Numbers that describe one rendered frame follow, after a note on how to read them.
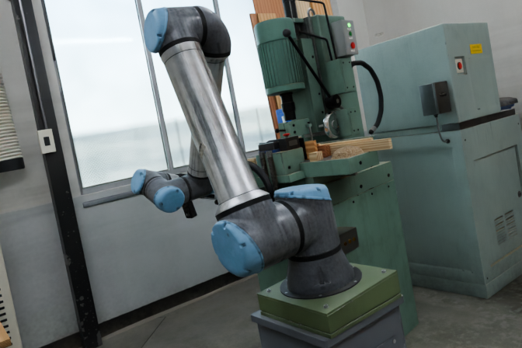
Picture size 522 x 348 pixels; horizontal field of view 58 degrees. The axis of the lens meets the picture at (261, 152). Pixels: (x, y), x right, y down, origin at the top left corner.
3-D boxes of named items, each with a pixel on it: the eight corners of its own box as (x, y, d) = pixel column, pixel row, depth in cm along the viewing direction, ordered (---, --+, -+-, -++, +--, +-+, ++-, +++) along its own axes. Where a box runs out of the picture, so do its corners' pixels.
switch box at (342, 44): (336, 57, 218) (330, 22, 217) (348, 57, 225) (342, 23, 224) (347, 54, 213) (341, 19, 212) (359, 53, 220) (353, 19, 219)
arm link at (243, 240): (308, 252, 116) (200, -8, 128) (252, 278, 106) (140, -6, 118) (276, 261, 128) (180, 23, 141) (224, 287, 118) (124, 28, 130)
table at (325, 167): (223, 186, 206) (220, 173, 206) (269, 173, 228) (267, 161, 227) (336, 179, 164) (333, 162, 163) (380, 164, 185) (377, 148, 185)
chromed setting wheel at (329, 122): (324, 140, 205) (319, 113, 204) (340, 137, 214) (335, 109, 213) (329, 140, 203) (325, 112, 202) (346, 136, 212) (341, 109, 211)
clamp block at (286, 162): (258, 177, 190) (254, 155, 189) (280, 171, 199) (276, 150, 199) (286, 175, 180) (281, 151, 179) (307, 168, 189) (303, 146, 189)
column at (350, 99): (306, 174, 230) (280, 27, 226) (332, 165, 245) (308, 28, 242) (345, 172, 214) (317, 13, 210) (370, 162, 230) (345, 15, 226)
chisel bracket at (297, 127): (280, 142, 207) (277, 123, 206) (301, 137, 217) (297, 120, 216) (294, 140, 201) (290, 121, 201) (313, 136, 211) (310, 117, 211)
